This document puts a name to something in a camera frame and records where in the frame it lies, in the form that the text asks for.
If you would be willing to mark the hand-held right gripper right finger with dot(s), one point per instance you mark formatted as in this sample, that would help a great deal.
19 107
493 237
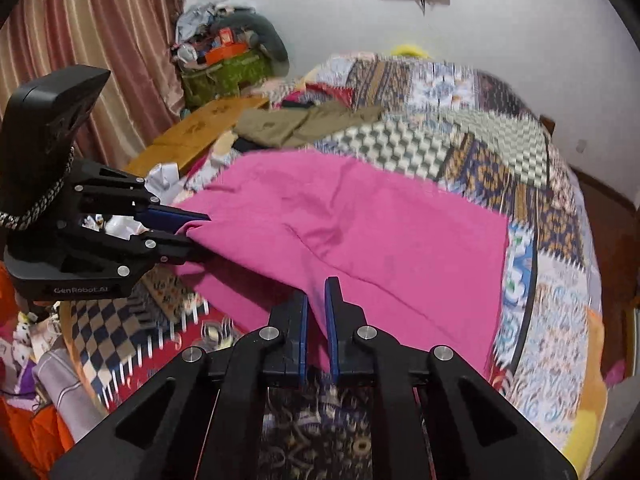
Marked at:
331 330

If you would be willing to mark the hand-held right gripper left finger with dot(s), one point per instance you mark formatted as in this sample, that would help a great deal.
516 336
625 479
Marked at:
303 330

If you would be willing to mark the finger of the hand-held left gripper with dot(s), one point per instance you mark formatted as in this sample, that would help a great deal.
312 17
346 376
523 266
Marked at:
172 216
172 250

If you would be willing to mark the pink pants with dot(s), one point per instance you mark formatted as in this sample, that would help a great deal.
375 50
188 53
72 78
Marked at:
350 240

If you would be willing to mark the olive green pants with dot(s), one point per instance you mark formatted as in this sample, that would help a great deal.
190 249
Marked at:
300 122

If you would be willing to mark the wooden board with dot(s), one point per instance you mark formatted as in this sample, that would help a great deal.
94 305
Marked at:
200 127

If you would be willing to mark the striped pink curtain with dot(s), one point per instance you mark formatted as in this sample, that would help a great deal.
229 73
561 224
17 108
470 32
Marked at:
90 55

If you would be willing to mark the green patterned bag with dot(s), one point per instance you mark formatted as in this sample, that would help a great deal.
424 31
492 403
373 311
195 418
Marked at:
225 77

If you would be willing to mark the grey cloth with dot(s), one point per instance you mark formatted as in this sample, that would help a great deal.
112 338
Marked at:
67 385

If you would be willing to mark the pile of clothes and toys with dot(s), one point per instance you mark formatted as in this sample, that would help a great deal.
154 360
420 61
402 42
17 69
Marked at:
225 32

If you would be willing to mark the patchwork printed blanket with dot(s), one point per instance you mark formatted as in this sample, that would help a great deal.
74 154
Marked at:
475 170

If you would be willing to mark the orange cloth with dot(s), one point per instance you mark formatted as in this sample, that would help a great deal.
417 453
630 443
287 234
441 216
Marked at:
30 425

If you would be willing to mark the yellow pillow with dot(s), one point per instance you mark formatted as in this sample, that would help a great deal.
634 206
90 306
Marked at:
410 51

